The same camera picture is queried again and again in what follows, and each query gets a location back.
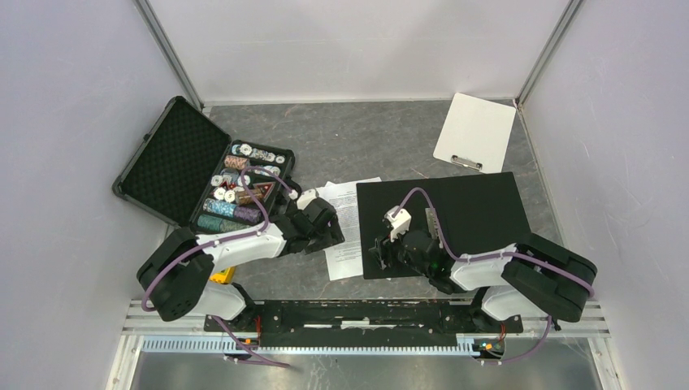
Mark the white clipboard metal clip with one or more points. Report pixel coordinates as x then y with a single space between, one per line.
475 134

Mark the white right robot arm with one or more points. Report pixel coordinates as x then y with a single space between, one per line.
533 276

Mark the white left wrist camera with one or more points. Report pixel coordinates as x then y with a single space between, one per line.
304 198

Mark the black poker chip case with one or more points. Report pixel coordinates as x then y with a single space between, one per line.
190 173

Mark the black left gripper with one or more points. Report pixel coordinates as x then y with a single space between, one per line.
332 236

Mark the silver folder clip mechanism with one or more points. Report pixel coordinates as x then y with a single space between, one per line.
433 224

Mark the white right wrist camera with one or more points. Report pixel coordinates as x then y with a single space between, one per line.
399 221

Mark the yellow box with green cells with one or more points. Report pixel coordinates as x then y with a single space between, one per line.
224 276

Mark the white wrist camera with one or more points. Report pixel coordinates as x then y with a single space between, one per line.
399 221
304 198

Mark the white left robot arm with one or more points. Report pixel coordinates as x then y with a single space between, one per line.
176 276

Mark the printed text paper sheet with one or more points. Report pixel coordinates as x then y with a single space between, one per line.
345 260

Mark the red folder black inside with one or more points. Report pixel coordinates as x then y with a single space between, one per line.
477 213

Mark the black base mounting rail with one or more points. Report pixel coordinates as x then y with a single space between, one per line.
371 323

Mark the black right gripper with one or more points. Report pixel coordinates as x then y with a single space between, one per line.
383 245

